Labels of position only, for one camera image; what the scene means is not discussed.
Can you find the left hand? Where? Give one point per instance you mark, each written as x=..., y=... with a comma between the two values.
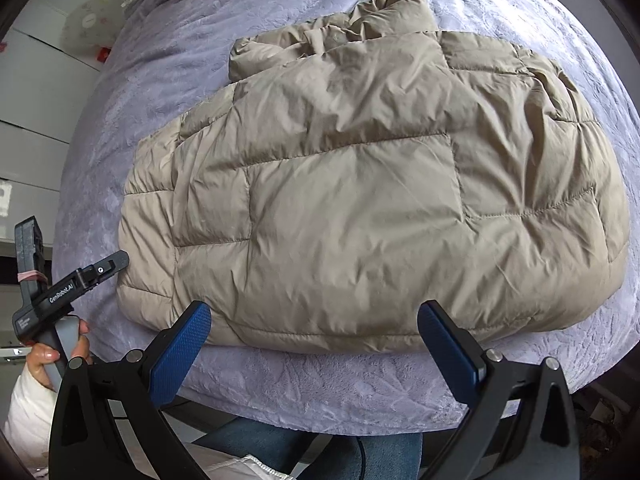
x=42, y=356

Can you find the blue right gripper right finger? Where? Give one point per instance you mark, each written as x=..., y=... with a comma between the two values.
x=542, y=442

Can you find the white drawer cabinet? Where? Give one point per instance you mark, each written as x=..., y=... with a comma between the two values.
x=43, y=91

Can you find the white round fan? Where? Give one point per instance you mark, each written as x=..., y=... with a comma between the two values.
x=94, y=24

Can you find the beige puffer jacket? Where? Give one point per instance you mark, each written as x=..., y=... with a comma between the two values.
x=360, y=164

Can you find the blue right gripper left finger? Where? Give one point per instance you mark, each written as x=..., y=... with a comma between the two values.
x=85, y=442

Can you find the white sleeve left forearm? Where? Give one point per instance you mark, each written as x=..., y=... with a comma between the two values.
x=28, y=425

